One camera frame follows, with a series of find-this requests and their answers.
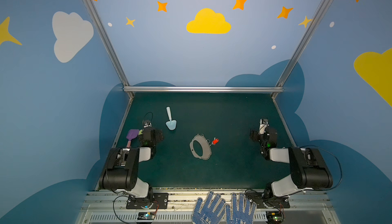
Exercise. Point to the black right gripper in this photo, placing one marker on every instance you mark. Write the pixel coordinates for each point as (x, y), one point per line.
(254, 135)

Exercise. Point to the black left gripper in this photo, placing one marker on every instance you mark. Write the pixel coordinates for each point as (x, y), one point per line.
(157, 135)

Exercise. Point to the red key tag with keyring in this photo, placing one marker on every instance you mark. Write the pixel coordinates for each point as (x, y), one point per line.
(215, 141)

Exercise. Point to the grey perforated metal ring plate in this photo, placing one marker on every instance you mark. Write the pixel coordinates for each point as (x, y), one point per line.
(200, 147)

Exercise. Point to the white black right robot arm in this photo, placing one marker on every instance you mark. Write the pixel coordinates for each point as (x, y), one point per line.
(308, 169)

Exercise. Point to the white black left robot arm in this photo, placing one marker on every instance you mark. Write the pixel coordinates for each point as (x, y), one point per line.
(120, 173)

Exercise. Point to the light blue toy shovel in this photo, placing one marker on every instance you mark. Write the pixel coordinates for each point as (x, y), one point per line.
(171, 124)

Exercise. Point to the right blue dotted work glove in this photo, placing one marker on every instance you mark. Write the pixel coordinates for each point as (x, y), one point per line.
(241, 210)

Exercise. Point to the blue dotted work glove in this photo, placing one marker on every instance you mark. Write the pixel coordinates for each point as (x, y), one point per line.
(210, 210)
(241, 210)

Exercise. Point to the left blue dotted work glove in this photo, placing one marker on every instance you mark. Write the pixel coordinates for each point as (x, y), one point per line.
(210, 210)

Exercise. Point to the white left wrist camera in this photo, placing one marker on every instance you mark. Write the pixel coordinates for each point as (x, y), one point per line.
(147, 123)

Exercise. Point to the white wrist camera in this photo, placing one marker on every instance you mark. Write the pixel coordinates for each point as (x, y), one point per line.
(147, 123)
(263, 126)

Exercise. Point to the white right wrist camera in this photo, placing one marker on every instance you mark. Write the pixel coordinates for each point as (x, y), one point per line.
(263, 126)

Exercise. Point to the purple toy spatula pink handle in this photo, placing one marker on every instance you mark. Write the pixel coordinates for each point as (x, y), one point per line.
(132, 134)

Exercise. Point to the aluminium frame right post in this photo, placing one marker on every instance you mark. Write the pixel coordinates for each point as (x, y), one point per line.
(310, 30)

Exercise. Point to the aluminium frame post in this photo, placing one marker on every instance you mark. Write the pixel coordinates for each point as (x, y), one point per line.
(310, 30)
(90, 6)

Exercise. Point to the aluminium frame back rail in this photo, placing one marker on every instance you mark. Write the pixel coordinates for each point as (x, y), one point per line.
(204, 89)

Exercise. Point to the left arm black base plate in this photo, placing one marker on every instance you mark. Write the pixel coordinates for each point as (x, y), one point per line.
(152, 201)

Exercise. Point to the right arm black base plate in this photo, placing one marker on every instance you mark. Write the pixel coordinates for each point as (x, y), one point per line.
(267, 203)

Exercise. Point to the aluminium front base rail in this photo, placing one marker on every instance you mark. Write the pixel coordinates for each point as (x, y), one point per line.
(106, 207)

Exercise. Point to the aluminium frame left post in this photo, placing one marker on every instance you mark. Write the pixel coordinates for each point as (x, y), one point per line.
(90, 6)

